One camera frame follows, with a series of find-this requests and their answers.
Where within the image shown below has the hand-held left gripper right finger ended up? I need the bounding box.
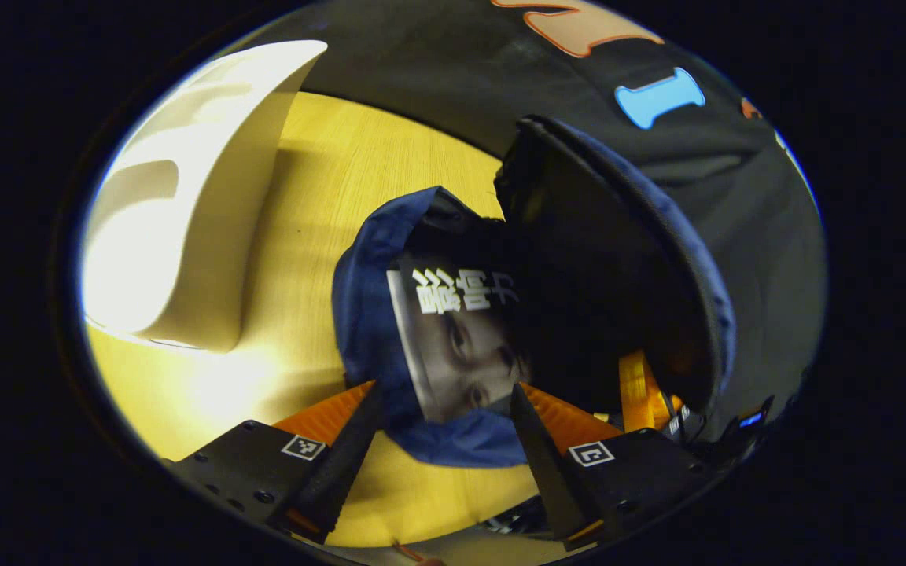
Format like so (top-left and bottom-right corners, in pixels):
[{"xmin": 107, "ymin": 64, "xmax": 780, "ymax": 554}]
[{"xmin": 510, "ymin": 383, "xmax": 725, "ymax": 551}]

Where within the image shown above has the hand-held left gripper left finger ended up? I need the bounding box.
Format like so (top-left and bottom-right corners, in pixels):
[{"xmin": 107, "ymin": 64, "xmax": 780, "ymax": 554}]
[{"xmin": 166, "ymin": 381, "xmax": 385, "ymax": 545}]

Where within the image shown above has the blue schoolbag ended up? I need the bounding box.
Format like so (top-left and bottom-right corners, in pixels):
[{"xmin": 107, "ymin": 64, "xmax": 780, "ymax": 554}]
[{"xmin": 333, "ymin": 116, "xmax": 737, "ymax": 469}]

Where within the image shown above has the black book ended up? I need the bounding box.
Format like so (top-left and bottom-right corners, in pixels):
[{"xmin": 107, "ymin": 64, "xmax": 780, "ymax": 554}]
[{"xmin": 386, "ymin": 252, "xmax": 532, "ymax": 425}]

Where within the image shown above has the white plastic bookshelf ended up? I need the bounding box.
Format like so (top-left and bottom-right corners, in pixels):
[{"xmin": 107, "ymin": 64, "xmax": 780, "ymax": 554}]
[{"xmin": 79, "ymin": 39, "xmax": 330, "ymax": 353}]

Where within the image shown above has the black backdrop cloth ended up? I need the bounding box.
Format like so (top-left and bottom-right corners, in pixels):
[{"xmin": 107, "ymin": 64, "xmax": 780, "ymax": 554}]
[{"xmin": 217, "ymin": 0, "xmax": 827, "ymax": 441}]

